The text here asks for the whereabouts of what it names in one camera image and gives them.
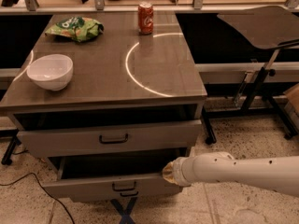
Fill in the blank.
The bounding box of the grey bottom drawer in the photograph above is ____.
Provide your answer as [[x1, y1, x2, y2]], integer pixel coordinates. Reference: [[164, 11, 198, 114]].
[[71, 189, 179, 203]]

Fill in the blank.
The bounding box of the blue tape cross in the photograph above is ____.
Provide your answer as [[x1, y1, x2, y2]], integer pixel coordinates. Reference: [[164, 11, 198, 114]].
[[110, 197, 137, 224]]

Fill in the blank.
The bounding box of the grey drawer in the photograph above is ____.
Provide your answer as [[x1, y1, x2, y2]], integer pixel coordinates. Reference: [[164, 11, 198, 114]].
[[18, 119, 201, 158], [43, 157, 182, 199], [71, 189, 179, 203]]

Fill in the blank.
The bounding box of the grey top drawer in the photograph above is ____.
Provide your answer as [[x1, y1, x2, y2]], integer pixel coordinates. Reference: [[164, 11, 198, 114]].
[[18, 119, 201, 158]]

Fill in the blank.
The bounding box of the black left table leg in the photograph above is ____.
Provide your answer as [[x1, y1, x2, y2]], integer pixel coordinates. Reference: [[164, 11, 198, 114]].
[[0, 130, 21, 165]]

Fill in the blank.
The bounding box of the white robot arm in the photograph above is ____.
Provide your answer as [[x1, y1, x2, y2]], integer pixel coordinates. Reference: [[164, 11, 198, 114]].
[[162, 152, 299, 197]]

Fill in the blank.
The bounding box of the white bowl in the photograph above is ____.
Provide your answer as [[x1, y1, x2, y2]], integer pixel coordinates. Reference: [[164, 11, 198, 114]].
[[26, 54, 73, 91]]

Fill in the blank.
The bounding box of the green chip bag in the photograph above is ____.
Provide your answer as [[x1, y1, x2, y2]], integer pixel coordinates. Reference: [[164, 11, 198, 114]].
[[45, 17, 104, 42]]

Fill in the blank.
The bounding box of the red soda can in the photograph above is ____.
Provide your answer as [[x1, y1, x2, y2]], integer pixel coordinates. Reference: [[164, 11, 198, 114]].
[[138, 2, 153, 35]]

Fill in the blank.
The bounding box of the grey drawer cabinet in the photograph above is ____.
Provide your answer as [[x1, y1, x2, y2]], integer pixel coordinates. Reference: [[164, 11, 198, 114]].
[[0, 11, 208, 203]]

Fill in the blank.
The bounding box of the black side table on stand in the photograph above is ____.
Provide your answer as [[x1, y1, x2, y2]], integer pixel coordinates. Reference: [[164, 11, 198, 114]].
[[217, 5, 299, 141]]

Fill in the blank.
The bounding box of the black floor cable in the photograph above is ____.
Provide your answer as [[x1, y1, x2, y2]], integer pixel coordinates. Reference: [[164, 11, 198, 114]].
[[0, 172, 76, 224]]

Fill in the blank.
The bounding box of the cardboard box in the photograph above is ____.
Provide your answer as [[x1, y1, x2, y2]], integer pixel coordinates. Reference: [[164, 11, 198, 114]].
[[284, 83, 299, 132]]

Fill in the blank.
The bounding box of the black table leg with caster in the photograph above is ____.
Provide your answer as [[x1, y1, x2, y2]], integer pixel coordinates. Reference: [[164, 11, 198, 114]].
[[202, 108, 217, 145]]

